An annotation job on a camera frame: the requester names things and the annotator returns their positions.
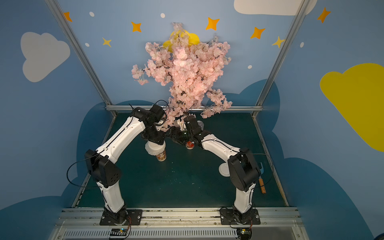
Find red paper cup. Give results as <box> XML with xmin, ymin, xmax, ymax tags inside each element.
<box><xmin>186</xmin><ymin>141</ymin><xmax>195</xmax><ymax>150</ymax></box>
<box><xmin>156</xmin><ymin>150</ymin><xmax>167</xmax><ymax>162</ymax></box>

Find white cup lid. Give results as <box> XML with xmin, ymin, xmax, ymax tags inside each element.
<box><xmin>145</xmin><ymin>141</ymin><xmax>166</xmax><ymax>156</ymax></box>
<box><xmin>219</xmin><ymin>163</ymin><xmax>230</xmax><ymax>177</ymax></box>

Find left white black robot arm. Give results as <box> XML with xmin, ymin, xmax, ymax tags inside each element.
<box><xmin>83</xmin><ymin>104</ymin><xmax>168</xmax><ymax>219</ymax></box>

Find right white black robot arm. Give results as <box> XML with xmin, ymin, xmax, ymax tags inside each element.
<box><xmin>166</xmin><ymin>116</ymin><xmax>266</xmax><ymax>222</ymax></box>

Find pink cherry blossom tree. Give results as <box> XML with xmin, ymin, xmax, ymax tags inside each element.
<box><xmin>132</xmin><ymin>23</ymin><xmax>232</xmax><ymax>131</ymax></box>

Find left circuit board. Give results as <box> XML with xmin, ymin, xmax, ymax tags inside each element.
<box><xmin>109</xmin><ymin>228</ymin><xmax>129</xmax><ymax>240</ymax></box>

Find circuit board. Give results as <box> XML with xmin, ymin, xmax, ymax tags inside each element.
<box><xmin>236</xmin><ymin>228</ymin><xmax>253</xmax><ymax>240</ymax></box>
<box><xmin>109</xmin><ymin>228</ymin><xmax>129</xmax><ymax>240</ymax></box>

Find right circuit board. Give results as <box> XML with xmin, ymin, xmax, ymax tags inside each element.
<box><xmin>236</xmin><ymin>228</ymin><xmax>253</xmax><ymax>240</ymax></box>

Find aluminium frame bars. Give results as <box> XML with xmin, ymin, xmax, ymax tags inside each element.
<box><xmin>44</xmin><ymin>0</ymin><xmax>313</xmax><ymax>118</ymax></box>

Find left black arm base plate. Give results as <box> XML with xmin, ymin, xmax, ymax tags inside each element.
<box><xmin>100</xmin><ymin>209</ymin><xmax>143</xmax><ymax>226</ymax></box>

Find blue fork wooden handle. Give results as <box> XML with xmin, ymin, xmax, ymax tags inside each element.
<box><xmin>259</xmin><ymin>163</ymin><xmax>267</xmax><ymax>194</ymax></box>

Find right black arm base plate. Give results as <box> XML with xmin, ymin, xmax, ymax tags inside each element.
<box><xmin>219</xmin><ymin>208</ymin><xmax>261</xmax><ymax>226</ymax></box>

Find aluminium front rail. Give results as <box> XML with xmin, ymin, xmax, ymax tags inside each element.
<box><xmin>49</xmin><ymin>207</ymin><xmax>309</xmax><ymax>240</ymax></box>

